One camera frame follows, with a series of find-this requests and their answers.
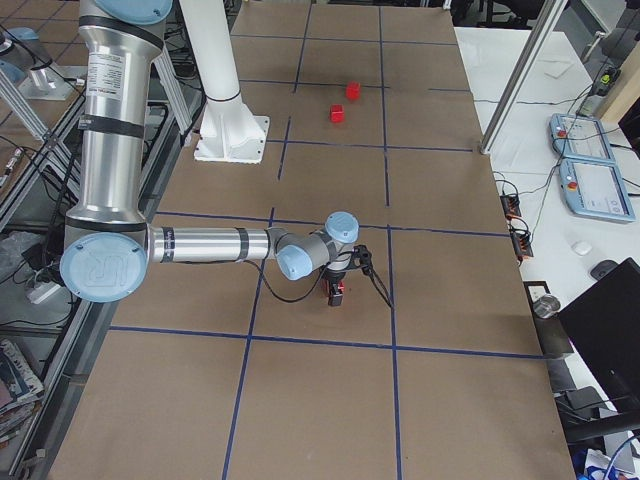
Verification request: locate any upper teach pendant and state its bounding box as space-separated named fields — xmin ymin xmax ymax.
xmin=549 ymin=114 xmax=615 ymax=162

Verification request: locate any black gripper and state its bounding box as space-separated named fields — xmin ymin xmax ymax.
xmin=321 ymin=269 xmax=346 ymax=307

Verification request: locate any teach pendant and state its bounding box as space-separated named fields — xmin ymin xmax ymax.
xmin=549 ymin=114 xmax=615 ymax=162
xmin=559 ymin=158 xmax=636 ymax=223

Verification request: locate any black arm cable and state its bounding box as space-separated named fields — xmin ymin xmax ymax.
xmin=259 ymin=259 xmax=396 ymax=311

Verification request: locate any lower teach pendant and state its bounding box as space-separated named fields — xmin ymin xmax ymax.
xmin=559 ymin=158 xmax=636 ymax=223

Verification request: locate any small white case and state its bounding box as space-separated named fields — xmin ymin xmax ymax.
xmin=572 ymin=241 xmax=592 ymax=256

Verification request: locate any black laptop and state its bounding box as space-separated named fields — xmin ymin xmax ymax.
xmin=559 ymin=258 xmax=639 ymax=412

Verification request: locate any black computer mouse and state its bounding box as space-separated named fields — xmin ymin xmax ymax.
xmin=589 ymin=259 xmax=618 ymax=281

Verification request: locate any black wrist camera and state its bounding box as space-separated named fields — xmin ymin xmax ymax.
xmin=349 ymin=245 xmax=374 ymax=276

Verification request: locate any white power strip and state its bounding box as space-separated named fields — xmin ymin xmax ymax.
xmin=26 ymin=281 xmax=63 ymax=305

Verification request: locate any orange black connector box near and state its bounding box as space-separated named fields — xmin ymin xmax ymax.
xmin=509 ymin=228 xmax=534 ymax=261

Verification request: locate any white camera mast pillar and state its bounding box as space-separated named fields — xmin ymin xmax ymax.
xmin=180 ymin=0 xmax=270 ymax=164

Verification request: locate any orange black connector box far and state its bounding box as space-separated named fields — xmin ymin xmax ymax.
xmin=500 ymin=193 xmax=522 ymax=220

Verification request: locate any orange black connector box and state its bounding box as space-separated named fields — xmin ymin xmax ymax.
xmin=509 ymin=228 xmax=534 ymax=261
xmin=500 ymin=193 xmax=522 ymax=220

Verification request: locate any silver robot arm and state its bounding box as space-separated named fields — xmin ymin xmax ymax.
xmin=60 ymin=1 xmax=359 ymax=303

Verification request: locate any aluminium frame post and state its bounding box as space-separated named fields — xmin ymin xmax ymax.
xmin=479 ymin=0 xmax=568 ymax=155

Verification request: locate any metal cup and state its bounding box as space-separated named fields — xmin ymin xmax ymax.
xmin=532 ymin=294 xmax=561 ymax=319

